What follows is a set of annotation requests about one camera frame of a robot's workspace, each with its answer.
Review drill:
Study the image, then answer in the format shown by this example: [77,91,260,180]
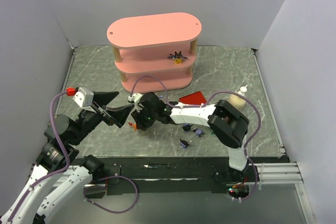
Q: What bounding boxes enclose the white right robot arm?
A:
[128,92,249,177]

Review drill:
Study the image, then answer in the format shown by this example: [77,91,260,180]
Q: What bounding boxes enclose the orange pikachu figure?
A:
[128,122,138,131]

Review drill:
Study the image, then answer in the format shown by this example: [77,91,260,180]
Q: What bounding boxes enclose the aluminium rail frame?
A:
[38,164,302,188]

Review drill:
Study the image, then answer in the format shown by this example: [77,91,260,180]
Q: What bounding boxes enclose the red flat box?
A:
[178,91,206,105]

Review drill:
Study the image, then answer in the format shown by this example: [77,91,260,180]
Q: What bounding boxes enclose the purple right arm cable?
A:
[130,76,262,204]

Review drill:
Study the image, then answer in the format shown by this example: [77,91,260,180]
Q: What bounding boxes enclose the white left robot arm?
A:
[1,88,134,223]

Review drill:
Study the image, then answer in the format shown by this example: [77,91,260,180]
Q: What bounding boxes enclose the purple black figure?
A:
[182,123,193,133]
[180,139,190,150]
[193,128,204,137]

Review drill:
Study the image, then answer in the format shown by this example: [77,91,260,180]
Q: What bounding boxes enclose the purple black figure right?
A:
[193,128,204,137]

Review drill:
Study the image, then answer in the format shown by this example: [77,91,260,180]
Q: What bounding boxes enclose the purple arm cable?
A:
[130,76,262,204]
[7,88,79,222]

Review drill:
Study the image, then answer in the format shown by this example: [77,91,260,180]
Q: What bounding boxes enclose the pink three-tier wooden shelf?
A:
[107,13,202,93]

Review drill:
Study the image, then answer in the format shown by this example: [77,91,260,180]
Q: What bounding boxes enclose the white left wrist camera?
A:
[72,87,94,109]

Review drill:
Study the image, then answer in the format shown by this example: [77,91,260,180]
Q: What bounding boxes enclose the purple black figure upper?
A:
[182,123,193,133]

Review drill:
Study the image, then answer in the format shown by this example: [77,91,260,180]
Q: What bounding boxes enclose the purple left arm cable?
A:
[7,88,79,222]

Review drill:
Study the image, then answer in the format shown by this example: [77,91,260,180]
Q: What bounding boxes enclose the beige pump bottle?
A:
[228,85,248,110]

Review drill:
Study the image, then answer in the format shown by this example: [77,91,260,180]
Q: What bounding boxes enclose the black winged pikachu figure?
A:
[167,51,189,64]

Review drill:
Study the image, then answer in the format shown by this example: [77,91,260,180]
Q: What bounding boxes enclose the purple black figure lower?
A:
[180,139,190,150]

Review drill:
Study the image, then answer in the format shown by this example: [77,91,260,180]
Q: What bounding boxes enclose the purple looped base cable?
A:
[82,175,138,214]

